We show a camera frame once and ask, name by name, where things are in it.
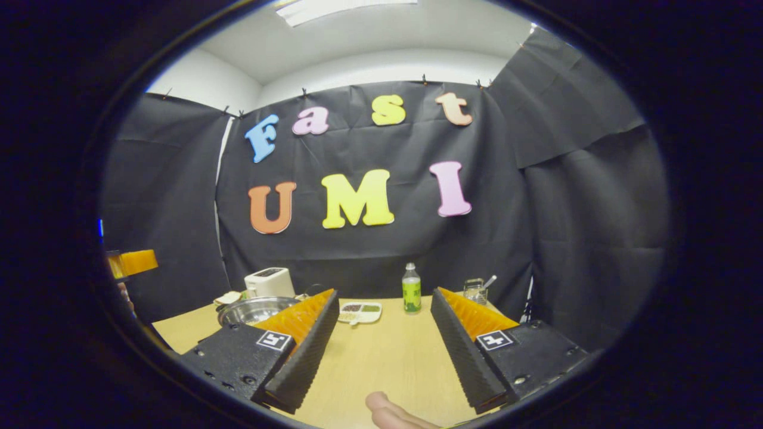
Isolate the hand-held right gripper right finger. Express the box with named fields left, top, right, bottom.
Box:
left=430, top=287, right=591, bottom=415

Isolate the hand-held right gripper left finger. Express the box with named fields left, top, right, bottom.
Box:
left=179, top=289, right=340, bottom=415

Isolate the steel pot with black handle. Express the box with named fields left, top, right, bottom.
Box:
left=218, top=296, right=302, bottom=327

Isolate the white divided dish of beans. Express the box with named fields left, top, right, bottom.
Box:
left=337, top=302, right=383, bottom=327

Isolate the white toaster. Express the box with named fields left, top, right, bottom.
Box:
left=244, top=268, right=296, bottom=299

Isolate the green drink bottle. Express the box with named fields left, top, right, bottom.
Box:
left=402, top=263, right=422, bottom=314

